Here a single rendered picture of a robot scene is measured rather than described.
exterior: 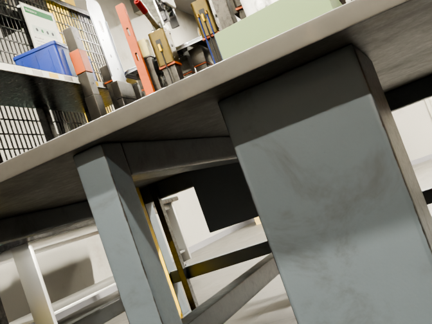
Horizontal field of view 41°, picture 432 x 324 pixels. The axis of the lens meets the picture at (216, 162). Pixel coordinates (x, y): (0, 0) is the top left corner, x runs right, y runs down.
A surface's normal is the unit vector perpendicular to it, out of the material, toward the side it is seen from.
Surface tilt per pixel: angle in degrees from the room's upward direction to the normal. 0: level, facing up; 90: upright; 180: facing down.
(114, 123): 90
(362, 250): 90
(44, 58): 90
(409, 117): 90
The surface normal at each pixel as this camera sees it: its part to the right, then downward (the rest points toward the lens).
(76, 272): 0.87, -0.34
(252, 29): -0.37, 0.06
